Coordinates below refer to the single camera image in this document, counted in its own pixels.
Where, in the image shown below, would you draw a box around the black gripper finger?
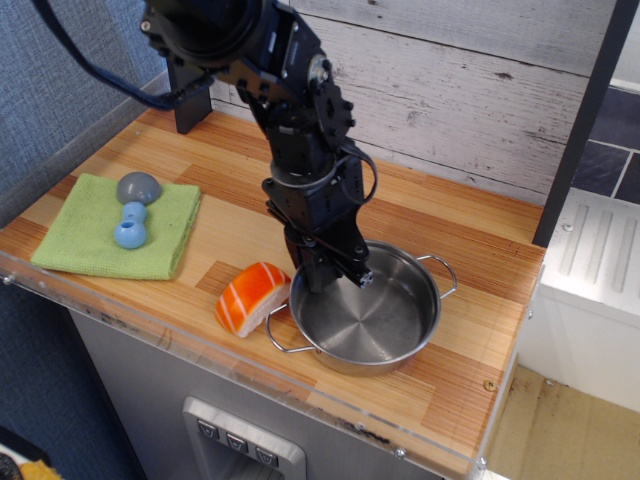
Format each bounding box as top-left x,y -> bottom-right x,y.
302,245 -> 348,294
284,224 -> 309,268

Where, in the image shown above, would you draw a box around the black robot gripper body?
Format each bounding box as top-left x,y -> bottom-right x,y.
262,154 -> 373,288

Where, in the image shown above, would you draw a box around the stainless steel pot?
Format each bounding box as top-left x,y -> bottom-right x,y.
265,240 -> 458,376

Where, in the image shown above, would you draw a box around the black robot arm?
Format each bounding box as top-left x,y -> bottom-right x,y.
142,1 -> 375,293

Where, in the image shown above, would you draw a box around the salmon nigiri sushi toy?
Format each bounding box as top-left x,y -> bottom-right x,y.
214,262 -> 291,338

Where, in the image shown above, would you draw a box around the blue grey toy mushroom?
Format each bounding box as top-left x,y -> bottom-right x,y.
114,172 -> 162,250

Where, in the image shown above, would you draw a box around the grey cabinet front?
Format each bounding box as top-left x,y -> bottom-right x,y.
71,312 -> 437,479

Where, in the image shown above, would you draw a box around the silver button panel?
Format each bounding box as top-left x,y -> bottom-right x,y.
182,396 -> 307,479

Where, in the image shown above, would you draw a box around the clear acrylic table edge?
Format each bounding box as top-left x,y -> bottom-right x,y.
1,254 -> 489,479

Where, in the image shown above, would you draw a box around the green cloth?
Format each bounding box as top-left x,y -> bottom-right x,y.
31,174 -> 200,280

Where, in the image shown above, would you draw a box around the white appliance with ridges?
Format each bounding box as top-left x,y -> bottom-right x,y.
517,189 -> 639,411

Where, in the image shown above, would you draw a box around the orange object at corner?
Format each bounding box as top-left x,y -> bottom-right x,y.
1,447 -> 63,480

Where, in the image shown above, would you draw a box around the left dark grey post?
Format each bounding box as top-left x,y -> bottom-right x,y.
167,62 -> 212,134

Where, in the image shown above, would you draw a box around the dark grey post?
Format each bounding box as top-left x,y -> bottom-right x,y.
532,0 -> 639,248
167,62 -> 212,134

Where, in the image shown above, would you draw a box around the right dark grey post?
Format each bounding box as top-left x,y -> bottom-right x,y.
532,0 -> 639,248

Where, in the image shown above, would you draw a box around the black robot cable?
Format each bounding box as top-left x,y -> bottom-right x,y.
29,0 -> 211,112

